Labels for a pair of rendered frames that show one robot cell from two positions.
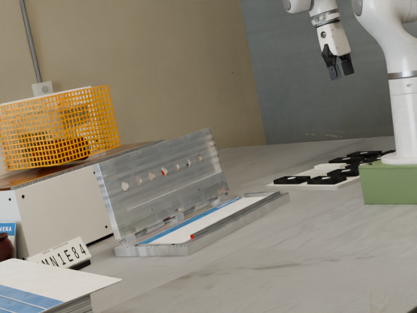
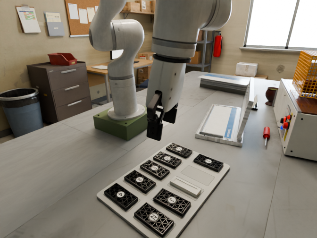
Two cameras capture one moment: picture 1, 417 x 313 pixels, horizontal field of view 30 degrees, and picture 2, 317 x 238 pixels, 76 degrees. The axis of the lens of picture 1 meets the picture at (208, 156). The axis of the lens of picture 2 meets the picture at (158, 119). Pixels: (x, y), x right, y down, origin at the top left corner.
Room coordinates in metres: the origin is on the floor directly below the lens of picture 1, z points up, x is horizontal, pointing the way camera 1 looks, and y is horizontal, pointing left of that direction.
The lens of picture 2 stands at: (2.70, -0.54, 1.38)
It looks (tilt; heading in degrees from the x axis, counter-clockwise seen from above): 25 degrees down; 167
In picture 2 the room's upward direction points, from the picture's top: straight up
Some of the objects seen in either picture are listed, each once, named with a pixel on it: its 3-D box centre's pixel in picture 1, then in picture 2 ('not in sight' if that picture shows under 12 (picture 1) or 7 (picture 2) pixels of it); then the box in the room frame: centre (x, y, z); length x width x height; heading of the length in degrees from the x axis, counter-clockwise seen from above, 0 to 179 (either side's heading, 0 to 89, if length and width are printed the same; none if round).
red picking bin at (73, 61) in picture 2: not in sight; (62, 59); (-0.55, -1.19, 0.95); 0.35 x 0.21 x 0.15; 63
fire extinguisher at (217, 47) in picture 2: not in sight; (218, 44); (-1.36, 1.70, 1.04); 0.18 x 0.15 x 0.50; 43
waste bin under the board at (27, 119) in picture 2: not in sight; (24, 114); (-0.10, -1.70, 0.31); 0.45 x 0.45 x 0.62
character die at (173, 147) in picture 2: (326, 180); (179, 149); (2.04, -0.30, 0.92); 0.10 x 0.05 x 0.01; 38
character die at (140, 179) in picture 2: (381, 159); (139, 181); (2.19, -0.48, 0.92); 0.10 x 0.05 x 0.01; 37
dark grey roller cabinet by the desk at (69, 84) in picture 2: not in sight; (65, 93); (-0.51, -1.24, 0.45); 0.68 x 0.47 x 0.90; 136
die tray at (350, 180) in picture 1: (347, 170); (169, 180); (2.19, -0.38, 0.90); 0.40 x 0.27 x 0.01; 128
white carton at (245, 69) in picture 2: not in sight; (246, 69); (-0.78, 2.05, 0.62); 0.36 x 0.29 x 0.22; 43
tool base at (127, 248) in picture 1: (206, 220); (223, 120); (1.82, 0.03, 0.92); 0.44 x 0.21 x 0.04; 143
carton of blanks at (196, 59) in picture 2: not in sight; (190, 56); (-1.65, 1.22, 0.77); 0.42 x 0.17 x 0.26; 44
